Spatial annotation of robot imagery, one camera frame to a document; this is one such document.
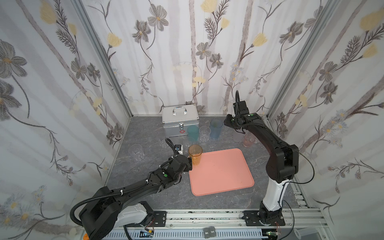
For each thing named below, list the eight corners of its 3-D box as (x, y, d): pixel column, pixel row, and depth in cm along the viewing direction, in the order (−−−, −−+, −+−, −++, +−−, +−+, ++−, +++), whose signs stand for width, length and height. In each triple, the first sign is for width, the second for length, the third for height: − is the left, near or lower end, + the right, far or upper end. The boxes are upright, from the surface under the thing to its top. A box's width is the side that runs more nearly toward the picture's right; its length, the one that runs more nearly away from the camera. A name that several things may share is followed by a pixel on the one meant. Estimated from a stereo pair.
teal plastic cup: (185, 143, 105) (184, 134, 97) (189, 133, 111) (189, 124, 103) (194, 146, 104) (194, 137, 96) (198, 135, 110) (198, 126, 102)
